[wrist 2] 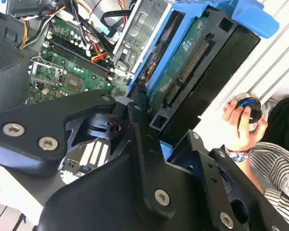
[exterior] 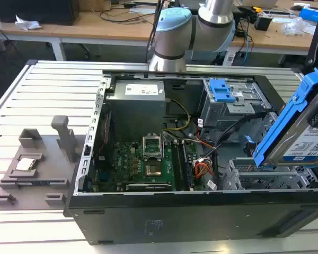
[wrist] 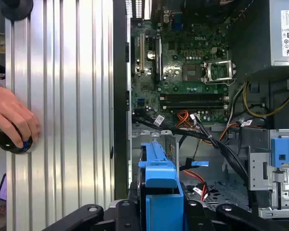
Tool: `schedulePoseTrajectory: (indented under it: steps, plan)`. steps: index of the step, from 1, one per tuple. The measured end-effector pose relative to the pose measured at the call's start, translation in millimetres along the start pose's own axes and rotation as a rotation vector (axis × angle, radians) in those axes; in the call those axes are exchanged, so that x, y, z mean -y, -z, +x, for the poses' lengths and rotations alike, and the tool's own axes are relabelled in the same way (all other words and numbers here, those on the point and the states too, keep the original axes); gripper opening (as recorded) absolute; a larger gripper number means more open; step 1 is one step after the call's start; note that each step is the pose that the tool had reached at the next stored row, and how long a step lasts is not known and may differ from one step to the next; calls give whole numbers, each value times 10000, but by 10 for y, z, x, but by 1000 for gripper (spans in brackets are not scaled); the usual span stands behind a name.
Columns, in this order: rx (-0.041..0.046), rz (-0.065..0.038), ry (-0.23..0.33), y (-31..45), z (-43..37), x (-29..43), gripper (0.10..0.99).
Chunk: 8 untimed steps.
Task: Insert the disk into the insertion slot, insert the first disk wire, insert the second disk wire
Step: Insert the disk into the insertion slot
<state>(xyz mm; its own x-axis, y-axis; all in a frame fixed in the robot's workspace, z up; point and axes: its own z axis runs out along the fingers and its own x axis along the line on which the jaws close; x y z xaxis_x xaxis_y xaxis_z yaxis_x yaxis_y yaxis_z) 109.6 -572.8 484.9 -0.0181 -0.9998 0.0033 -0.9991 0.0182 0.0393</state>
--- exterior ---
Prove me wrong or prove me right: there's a hard disk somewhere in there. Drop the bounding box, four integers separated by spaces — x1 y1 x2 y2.
253 67 318 169

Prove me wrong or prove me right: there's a blue ended disk wire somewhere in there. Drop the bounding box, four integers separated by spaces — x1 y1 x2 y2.
244 135 258 157

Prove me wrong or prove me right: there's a blue white box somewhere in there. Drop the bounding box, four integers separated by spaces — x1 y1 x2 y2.
298 6 318 28

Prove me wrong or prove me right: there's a clear plastic bag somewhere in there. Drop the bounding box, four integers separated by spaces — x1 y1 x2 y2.
282 17 308 35

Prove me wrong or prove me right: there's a small black box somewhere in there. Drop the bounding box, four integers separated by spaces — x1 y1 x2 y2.
254 13 273 31

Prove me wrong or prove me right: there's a blue plastic drive latch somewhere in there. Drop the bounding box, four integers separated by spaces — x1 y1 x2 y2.
209 79 236 103

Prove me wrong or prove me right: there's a grey metal drive cage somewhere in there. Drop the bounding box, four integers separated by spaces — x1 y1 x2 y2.
198 78 272 140

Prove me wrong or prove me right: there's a black RAM stick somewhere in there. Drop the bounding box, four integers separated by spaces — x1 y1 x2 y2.
171 142 185 191
181 142 195 189

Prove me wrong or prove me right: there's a black PC case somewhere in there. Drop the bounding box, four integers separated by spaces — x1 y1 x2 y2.
63 67 318 246

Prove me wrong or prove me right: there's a metal CPU socket cover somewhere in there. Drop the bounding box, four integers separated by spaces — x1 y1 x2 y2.
142 134 165 161

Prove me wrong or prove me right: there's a black graphics card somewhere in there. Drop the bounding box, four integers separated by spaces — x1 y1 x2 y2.
125 182 173 192

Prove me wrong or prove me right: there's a grey power supply unit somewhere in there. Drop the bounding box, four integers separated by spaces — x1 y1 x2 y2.
105 79 167 134

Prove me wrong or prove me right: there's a green motherboard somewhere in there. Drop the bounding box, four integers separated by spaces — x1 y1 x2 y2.
91 140 202 193

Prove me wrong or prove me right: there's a grey parts rack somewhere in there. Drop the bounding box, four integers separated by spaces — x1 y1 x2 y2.
0 115 82 212

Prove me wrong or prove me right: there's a dark RAM stick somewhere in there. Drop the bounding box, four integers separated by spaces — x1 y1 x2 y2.
15 179 66 186

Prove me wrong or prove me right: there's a large black box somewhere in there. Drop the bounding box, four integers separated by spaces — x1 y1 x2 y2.
0 0 80 26

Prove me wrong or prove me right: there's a crumpled white paper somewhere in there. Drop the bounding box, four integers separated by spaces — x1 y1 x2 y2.
14 14 42 30

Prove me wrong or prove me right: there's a silver CPU chip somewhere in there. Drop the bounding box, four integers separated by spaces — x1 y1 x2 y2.
14 157 38 172

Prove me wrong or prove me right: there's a blue hanging cable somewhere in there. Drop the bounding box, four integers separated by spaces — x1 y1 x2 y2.
241 33 254 65

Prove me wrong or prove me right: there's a thick black sleeved wire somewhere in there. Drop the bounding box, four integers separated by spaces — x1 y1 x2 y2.
211 112 267 159

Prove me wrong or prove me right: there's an orange wire bundle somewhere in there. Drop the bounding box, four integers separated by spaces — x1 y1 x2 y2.
195 158 215 178

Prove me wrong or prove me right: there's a yellow black power wire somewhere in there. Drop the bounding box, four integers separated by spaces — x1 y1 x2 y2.
163 98 191 132

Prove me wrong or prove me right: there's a black hanging cable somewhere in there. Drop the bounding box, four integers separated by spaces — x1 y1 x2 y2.
146 0 167 65

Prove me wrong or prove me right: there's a thin red wire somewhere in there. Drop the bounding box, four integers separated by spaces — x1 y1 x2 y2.
94 112 112 159

